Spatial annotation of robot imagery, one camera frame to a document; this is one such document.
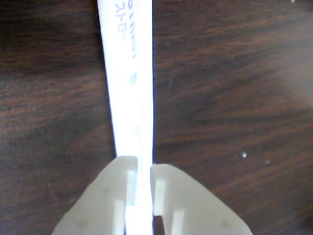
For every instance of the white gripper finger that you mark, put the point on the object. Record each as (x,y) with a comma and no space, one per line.
(195,208)
(97,195)

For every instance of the white paper straw wrapper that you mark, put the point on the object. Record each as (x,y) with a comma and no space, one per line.
(132,98)

